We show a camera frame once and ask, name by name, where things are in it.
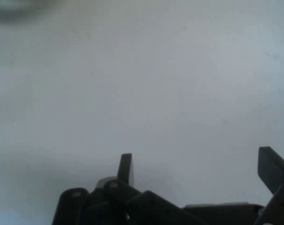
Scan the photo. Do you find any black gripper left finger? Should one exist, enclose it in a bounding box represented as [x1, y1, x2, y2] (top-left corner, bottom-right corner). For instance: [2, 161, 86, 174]
[51, 153, 205, 225]

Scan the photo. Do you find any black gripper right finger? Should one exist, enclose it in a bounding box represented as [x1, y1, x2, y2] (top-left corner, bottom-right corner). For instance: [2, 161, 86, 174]
[253, 146, 284, 225]

